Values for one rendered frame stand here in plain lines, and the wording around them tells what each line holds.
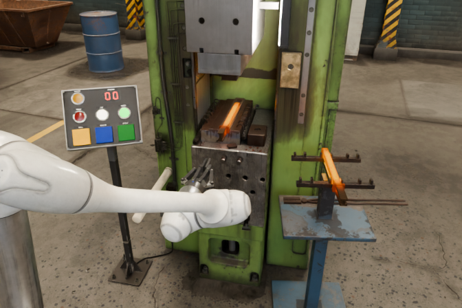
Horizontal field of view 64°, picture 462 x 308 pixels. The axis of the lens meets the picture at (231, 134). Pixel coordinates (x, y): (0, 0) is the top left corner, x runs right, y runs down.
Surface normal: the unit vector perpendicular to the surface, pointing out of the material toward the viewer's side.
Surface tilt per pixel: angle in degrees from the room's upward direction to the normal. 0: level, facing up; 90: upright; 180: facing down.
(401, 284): 0
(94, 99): 60
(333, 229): 0
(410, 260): 0
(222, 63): 90
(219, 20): 90
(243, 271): 89
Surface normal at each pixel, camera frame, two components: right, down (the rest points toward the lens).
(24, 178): 0.73, -0.04
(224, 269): -0.20, 0.43
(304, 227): 0.00, -0.89
